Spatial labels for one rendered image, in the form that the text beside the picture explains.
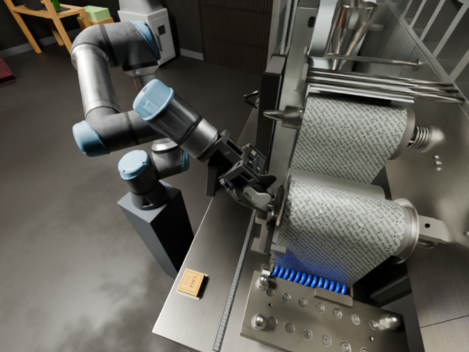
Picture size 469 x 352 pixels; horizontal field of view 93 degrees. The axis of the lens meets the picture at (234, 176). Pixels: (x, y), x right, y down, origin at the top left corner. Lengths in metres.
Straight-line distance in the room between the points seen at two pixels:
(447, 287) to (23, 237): 2.60
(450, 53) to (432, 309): 0.67
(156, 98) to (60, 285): 1.88
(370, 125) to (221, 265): 0.64
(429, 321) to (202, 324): 0.56
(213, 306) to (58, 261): 1.64
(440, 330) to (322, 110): 0.51
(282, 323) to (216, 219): 0.45
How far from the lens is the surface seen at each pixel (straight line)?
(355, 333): 0.74
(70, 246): 2.29
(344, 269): 0.68
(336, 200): 0.53
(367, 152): 0.68
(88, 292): 2.03
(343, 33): 1.04
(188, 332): 0.82
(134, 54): 0.83
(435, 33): 1.07
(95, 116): 0.55
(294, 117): 0.66
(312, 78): 0.64
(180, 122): 0.42
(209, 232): 0.91
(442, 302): 0.64
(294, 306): 0.71
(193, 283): 0.82
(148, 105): 0.43
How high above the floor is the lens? 1.71
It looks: 48 degrees down
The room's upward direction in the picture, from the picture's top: straight up
